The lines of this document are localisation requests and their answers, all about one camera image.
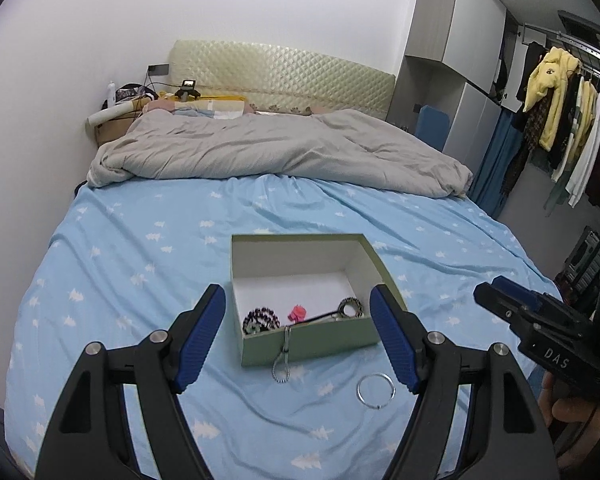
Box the blue curtain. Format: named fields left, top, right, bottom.
left=469, top=109, right=524, bottom=219

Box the pink flower hair stick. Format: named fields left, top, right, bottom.
left=287, top=303, right=344, bottom=326

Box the grey duvet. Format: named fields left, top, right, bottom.
left=86, top=108, right=475, bottom=199

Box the black and white beaded bracelet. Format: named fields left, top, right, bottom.
left=242, top=308, right=281, bottom=336

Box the cream quilted headboard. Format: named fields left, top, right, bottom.
left=168, top=38, right=397, bottom=121

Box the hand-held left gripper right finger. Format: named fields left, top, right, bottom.
left=369, top=284, right=563, bottom=480

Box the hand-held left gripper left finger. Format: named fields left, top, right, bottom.
left=32, top=284, right=227, bottom=480

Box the green cardboard box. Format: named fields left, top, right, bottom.
left=230, top=233, right=410, bottom=369

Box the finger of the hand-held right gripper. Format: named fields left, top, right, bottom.
left=472, top=282, right=532, bottom=334
left=492, top=274, right=557, bottom=309

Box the blue board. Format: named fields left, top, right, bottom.
left=414, top=104, right=451, bottom=154

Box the small camera on tripod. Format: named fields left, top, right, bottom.
left=175, top=79, right=201, bottom=102

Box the metal clothes rail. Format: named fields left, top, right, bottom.
left=522, top=9, right=600, bottom=87

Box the blue patterned bed sheet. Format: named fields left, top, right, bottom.
left=4, top=174, right=567, bottom=480

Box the person's right hand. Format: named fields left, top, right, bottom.
left=537, top=372, right=600, bottom=442

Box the white rolled tube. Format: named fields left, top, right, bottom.
left=86, top=102, right=144, bottom=129

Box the silver bangle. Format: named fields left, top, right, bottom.
left=357, top=372, right=397, bottom=408

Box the black hanging garment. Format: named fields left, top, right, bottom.
left=494, top=39, right=547, bottom=112

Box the patterned pillow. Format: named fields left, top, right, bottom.
left=146, top=94, right=257, bottom=121

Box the dark patterned hanging garment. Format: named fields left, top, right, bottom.
left=499, top=77, right=582, bottom=202

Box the brown cardboard box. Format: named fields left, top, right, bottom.
left=94, top=114, right=141, bottom=149

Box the yellow hoodie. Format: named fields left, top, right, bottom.
left=522, top=45, right=584, bottom=151

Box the grey and white wardrobe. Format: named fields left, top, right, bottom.
left=385, top=0, right=524, bottom=172

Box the dark patterned bag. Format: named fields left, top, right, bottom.
left=115, top=84, right=159, bottom=104

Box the grey beaded chain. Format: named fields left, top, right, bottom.
left=272, top=327, right=294, bottom=386

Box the dark slatted crate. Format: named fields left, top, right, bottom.
left=567, top=227, right=600, bottom=287

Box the striped round hair tie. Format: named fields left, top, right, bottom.
left=337, top=297, right=365, bottom=319

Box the yellow and white sweater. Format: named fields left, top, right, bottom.
left=549, top=79, right=600, bottom=209

